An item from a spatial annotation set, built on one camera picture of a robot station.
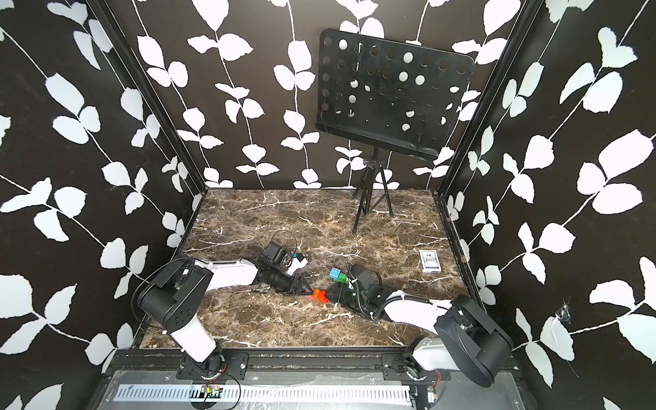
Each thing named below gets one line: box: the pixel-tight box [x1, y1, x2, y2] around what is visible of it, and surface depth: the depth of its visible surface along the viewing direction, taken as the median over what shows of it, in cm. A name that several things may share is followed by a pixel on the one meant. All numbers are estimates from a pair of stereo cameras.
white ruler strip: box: [116, 386, 414, 401], surface depth 71 cm
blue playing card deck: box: [418, 249, 442, 274], surface depth 97 cm
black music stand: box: [315, 29, 475, 234], surface depth 67 cm
